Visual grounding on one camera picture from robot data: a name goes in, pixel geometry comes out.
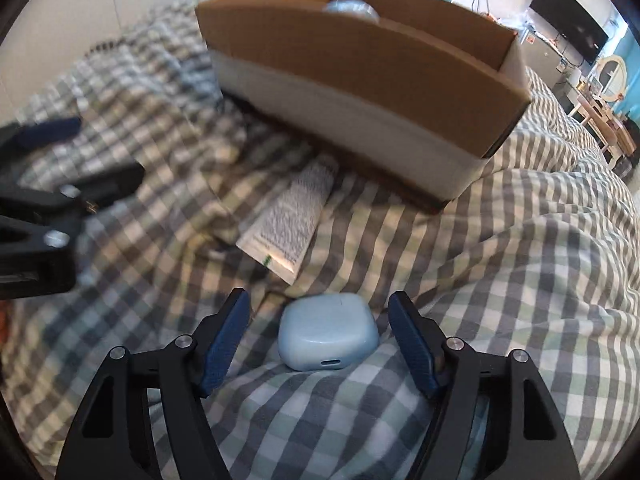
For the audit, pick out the clear bottle with blue label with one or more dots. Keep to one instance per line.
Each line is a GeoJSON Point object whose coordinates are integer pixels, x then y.
{"type": "Point", "coordinates": [350, 7]}

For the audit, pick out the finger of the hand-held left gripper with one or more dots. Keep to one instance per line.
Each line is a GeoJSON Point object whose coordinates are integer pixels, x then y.
{"type": "Point", "coordinates": [110, 180]}
{"type": "Point", "coordinates": [47, 131]}

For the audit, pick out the silver small fridge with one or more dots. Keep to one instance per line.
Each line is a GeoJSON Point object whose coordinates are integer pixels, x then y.
{"type": "Point", "coordinates": [542, 55]}

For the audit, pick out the cardboard box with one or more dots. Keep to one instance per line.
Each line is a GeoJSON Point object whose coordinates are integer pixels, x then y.
{"type": "Point", "coordinates": [350, 85]}

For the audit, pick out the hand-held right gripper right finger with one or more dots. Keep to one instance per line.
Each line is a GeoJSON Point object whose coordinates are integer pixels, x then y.
{"type": "Point", "coordinates": [412, 345]}

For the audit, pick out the white printed tube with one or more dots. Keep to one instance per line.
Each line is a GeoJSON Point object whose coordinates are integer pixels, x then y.
{"type": "Point", "coordinates": [290, 220]}

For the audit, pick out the black wall television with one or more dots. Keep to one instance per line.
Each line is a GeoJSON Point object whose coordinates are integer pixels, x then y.
{"type": "Point", "coordinates": [570, 20]}

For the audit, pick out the light blue earbuds case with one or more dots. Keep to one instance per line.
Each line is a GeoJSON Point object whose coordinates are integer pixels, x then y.
{"type": "Point", "coordinates": [325, 330]}

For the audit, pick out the white oval mirror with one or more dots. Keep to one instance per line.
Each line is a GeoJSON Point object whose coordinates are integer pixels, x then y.
{"type": "Point", "coordinates": [612, 77]}

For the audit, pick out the white dressing table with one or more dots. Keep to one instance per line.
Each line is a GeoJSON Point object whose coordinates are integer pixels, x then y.
{"type": "Point", "coordinates": [600, 120]}

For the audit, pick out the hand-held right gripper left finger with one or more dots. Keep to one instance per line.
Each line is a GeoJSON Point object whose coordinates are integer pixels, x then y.
{"type": "Point", "coordinates": [225, 345]}

